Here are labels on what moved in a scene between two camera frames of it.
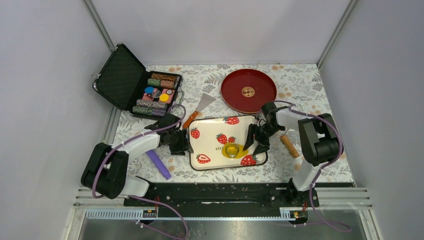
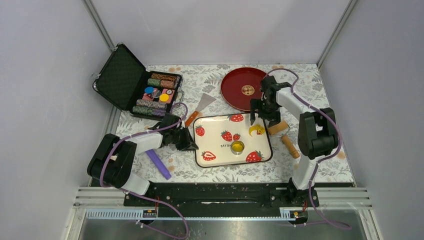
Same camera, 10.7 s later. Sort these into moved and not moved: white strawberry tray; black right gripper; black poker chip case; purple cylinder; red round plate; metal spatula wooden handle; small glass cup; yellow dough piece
Moved: small glass cup; yellow dough piece; black right gripper
Not moved: purple cylinder; metal spatula wooden handle; black poker chip case; red round plate; white strawberry tray
